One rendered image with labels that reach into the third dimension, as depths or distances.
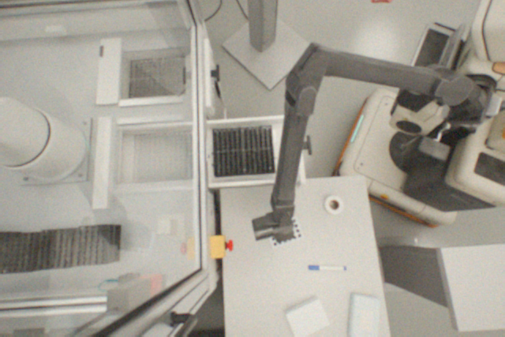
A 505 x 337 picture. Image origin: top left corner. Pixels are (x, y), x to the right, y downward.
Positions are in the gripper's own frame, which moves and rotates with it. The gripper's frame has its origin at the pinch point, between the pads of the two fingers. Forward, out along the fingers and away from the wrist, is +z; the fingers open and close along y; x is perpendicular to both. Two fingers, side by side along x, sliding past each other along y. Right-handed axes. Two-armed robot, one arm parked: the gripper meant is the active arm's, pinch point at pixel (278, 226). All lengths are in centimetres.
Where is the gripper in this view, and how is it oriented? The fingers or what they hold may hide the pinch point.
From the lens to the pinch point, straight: 117.1
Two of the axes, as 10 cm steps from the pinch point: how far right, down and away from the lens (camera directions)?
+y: 2.8, 9.2, -2.6
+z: 0.0, 2.7, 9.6
